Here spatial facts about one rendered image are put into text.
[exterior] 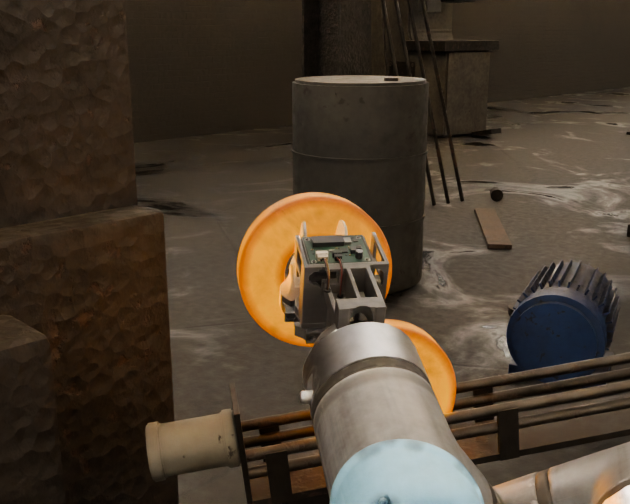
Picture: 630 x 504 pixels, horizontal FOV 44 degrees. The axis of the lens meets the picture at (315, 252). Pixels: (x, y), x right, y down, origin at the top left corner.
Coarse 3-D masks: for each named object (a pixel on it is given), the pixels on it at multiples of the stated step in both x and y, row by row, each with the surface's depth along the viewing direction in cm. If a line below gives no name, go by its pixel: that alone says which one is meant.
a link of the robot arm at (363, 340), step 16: (336, 336) 57; (352, 336) 57; (368, 336) 56; (384, 336) 57; (400, 336) 58; (320, 352) 57; (336, 352) 56; (352, 352) 55; (368, 352) 55; (384, 352) 55; (400, 352) 56; (416, 352) 58; (304, 368) 59; (320, 368) 56; (336, 368) 55; (304, 384) 59; (320, 384) 55; (304, 400) 57
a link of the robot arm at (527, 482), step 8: (536, 472) 56; (512, 480) 57; (520, 480) 56; (528, 480) 55; (496, 488) 56; (504, 488) 56; (512, 488) 55; (520, 488) 55; (528, 488) 54; (496, 496) 54; (504, 496) 55; (512, 496) 54; (520, 496) 54; (528, 496) 54; (536, 496) 53
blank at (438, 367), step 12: (396, 324) 81; (408, 324) 83; (420, 336) 81; (420, 348) 81; (432, 348) 81; (432, 360) 82; (444, 360) 82; (432, 372) 82; (444, 372) 82; (432, 384) 82; (444, 384) 83; (444, 396) 83; (444, 408) 84
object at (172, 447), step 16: (208, 416) 81; (224, 416) 80; (160, 432) 79; (176, 432) 79; (192, 432) 79; (208, 432) 79; (224, 432) 79; (160, 448) 78; (176, 448) 79; (192, 448) 79; (208, 448) 79; (224, 448) 79; (160, 464) 78; (176, 464) 79; (192, 464) 79; (208, 464) 80; (224, 464) 80; (160, 480) 80
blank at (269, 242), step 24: (312, 192) 78; (264, 216) 76; (288, 216) 76; (312, 216) 76; (336, 216) 77; (360, 216) 77; (264, 240) 76; (288, 240) 76; (384, 240) 78; (240, 264) 76; (264, 264) 77; (240, 288) 77; (264, 288) 77; (264, 312) 78; (288, 336) 79
